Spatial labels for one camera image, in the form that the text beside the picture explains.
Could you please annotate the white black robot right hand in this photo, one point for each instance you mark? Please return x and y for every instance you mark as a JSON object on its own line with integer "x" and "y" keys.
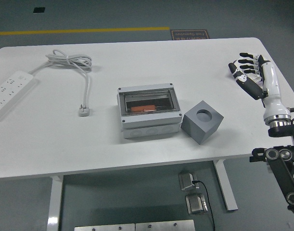
{"x": 272, "y": 86}

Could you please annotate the smoky transparent box lid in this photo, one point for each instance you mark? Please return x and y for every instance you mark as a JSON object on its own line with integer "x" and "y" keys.
{"x": 149, "y": 96}

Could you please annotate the orange cylindrical battery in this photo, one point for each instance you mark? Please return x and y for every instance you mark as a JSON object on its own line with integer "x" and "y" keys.
{"x": 139, "y": 108}

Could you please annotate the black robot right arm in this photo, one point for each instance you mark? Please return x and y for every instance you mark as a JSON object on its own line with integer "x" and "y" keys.
{"x": 281, "y": 173}

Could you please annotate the grey cube battery holder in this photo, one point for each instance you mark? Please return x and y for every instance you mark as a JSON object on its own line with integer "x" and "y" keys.
{"x": 199, "y": 132}

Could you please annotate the metal floor socket box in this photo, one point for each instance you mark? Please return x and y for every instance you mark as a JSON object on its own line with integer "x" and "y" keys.
{"x": 196, "y": 204}
{"x": 186, "y": 183}

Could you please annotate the white socket module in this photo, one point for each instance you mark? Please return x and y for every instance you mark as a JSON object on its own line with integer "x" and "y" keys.
{"x": 255, "y": 77}

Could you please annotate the dark floor sign mat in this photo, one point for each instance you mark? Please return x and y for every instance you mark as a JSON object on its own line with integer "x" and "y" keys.
{"x": 190, "y": 34}

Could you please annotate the yellow floor tape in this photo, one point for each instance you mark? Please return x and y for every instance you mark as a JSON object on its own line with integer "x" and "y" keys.
{"x": 89, "y": 30}

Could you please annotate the black square floor marker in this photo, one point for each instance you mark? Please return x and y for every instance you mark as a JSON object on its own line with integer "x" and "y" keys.
{"x": 39, "y": 10}

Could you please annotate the white power strip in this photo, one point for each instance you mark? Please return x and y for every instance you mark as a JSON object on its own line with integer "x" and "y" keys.
{"x": 7, "y": 93}

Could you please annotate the grey plastic enclosure box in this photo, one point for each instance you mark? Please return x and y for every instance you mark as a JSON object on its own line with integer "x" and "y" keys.
{"x": 149, "y": 120}

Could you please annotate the metal base plate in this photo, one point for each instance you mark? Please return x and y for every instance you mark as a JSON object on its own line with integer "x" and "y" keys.
{"x": 103, "y": 227}
{"x": 164, "y": 226}

